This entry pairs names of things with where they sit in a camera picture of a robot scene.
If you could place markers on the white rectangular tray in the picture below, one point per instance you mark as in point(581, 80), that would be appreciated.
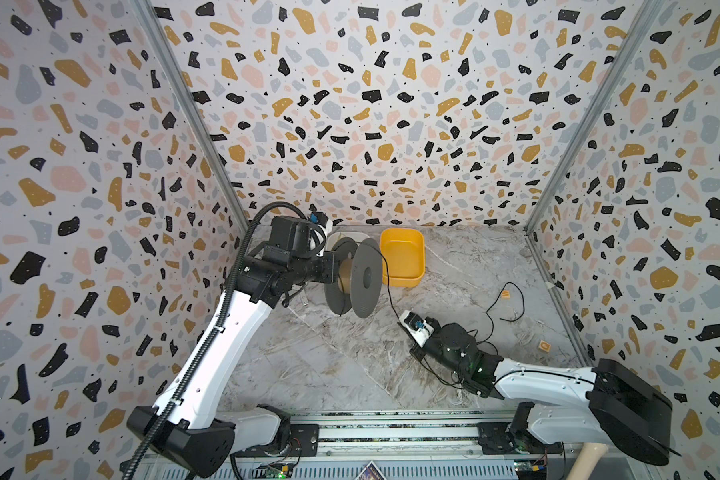
point(336, 236)

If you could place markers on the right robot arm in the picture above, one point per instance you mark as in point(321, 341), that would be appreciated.
point(607, 403)

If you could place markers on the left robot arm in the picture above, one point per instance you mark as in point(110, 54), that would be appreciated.
point(182, 425)

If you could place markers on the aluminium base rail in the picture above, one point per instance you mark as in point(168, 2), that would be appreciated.
point(407, 444)

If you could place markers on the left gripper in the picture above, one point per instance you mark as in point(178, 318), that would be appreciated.
point(330, 273)

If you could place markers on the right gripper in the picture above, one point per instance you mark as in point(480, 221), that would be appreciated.
point(423, 346)

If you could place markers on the yellow rectangular tray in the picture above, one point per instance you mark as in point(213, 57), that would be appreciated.
point(405, 254)

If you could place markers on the wooden mallet handle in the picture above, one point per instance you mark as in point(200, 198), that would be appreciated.
point(587, 460)

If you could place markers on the grey cable spool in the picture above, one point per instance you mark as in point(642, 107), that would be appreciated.
point(359, 277)

